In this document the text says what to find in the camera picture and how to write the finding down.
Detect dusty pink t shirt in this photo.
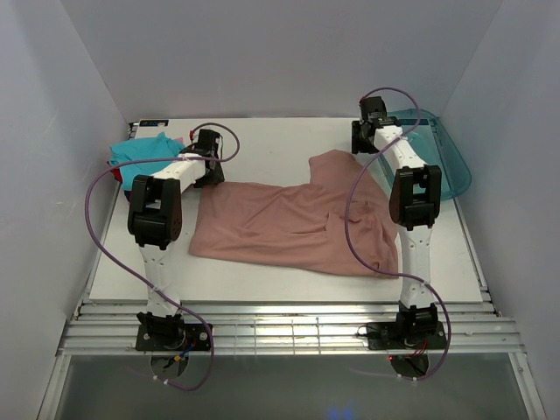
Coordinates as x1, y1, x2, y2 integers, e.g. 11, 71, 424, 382
189, 150, 399, 277

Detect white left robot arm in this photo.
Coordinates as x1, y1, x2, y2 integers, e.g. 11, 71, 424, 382
128, 128, 225, 347

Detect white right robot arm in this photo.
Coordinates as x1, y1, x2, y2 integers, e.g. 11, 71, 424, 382
352, 93, 446, 356

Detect turquoise folded t shirt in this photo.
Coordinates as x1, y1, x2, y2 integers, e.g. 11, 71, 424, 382
109, 131, 185, 164

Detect teal transparent plastic bin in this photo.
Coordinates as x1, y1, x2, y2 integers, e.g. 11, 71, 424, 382
361, 108, 472, 201

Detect black blue corner label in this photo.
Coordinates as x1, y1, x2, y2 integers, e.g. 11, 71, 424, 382
138, 119, 169, 127

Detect red folded t shirt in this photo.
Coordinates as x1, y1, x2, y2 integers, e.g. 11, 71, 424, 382
107, 161, 123, 186

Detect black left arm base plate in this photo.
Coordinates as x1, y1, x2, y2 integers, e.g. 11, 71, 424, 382
135, 323, 211, 353

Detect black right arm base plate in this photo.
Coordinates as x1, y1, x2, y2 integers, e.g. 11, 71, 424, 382
355, 322, 447, 351

